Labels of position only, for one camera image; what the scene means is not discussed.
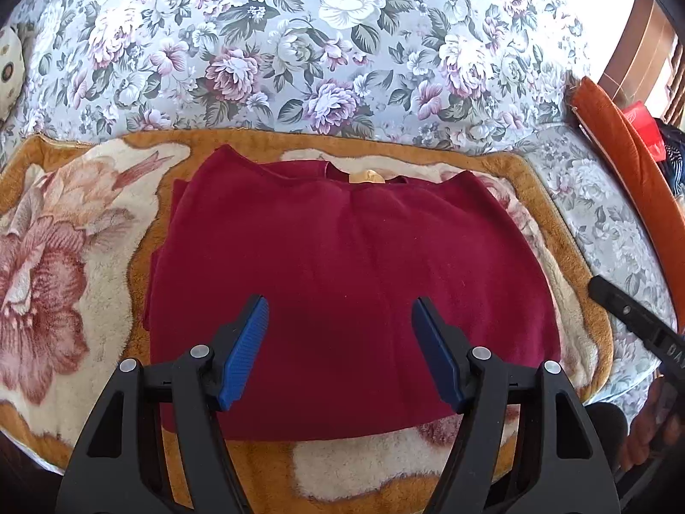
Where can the wooden door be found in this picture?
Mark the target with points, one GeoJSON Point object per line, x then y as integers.
{"type": "Point", "coordinates": [634, 53]}

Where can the cream pillow with dark medallions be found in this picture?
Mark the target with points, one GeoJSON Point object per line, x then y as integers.
{"type": "Point", "coordinates": [9, 64]}

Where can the red cloth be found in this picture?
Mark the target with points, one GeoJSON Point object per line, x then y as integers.
{"type": "Point", "coordinates": [645, 128]}

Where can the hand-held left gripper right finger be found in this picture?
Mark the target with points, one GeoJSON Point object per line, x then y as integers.
{"type": "Point", "coordinates": [436, 353]}

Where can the dark red sweater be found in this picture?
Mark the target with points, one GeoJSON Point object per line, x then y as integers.
{"type": "Point", "coordinates": [342, 257]}

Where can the person's right hand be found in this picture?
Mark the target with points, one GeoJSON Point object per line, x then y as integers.
{"type": "Point", "coordinates": [654, 423]}

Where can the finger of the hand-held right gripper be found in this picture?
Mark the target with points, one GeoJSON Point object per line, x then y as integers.
{"type": "Point", "coordinates": [623, 308]}

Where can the orange cream flower plush blanket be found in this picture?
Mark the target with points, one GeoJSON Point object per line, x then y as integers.
{"type": "Point", "coordinates": [64, 278]}

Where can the dark striped garment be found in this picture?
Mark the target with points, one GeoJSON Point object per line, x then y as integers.
{"type": "Point", "coordinates": [674, 160]}

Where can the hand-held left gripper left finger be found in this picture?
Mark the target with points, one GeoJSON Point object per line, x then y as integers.
{"type": "Point", "coordinates": [247, 353]}

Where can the floral bed sheet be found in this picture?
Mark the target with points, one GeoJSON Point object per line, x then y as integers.
{"type": "Point", "coordinates": [321, 37]}

